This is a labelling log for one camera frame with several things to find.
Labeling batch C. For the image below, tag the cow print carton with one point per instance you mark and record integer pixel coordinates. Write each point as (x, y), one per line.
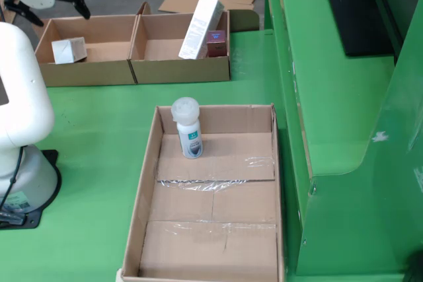
(67, 51)

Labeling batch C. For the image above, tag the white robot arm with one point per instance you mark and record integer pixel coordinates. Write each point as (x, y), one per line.
(20, 97)

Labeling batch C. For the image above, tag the empty brown cardboard box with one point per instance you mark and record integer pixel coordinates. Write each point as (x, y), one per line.
(105, 51)

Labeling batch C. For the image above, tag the cardboard box with products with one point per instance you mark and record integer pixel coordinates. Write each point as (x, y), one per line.
(178, 70)

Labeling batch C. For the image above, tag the tall white product box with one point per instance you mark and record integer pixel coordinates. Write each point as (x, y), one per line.
(200, 27)

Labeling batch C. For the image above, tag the small dark red box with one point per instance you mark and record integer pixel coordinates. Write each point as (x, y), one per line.
(216, 46)

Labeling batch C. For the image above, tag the large cardboard tray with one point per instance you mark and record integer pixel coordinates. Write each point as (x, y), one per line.
(211, 202)

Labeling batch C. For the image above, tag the white shoe spray bottle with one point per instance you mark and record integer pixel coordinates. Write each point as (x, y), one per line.
(191, 136)

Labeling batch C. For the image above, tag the white paper scrap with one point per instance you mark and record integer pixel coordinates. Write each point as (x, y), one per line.
(119, 276)

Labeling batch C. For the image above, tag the black flat panel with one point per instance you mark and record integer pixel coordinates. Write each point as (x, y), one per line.
(357, 8)

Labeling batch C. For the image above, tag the green metal machine housing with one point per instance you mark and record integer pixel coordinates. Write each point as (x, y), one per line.
(330, 130)

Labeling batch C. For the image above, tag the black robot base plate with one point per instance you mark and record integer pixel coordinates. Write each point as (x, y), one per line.
(49, 163)

